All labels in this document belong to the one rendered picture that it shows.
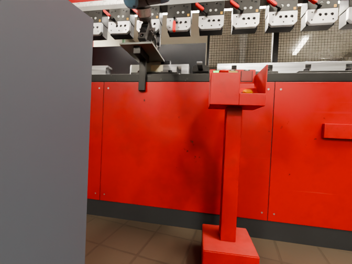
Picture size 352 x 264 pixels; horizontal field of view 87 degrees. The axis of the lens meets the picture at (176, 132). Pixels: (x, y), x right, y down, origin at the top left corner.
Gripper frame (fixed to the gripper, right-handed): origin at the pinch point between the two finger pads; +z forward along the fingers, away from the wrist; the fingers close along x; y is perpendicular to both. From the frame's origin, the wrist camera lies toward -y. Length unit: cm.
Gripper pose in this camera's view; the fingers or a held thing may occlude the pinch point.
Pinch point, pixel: (150, 54)
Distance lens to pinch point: 128.1
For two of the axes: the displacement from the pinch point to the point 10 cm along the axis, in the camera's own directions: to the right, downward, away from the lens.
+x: -9.8, -0.5, 1.8
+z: 0.8, 7.6, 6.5
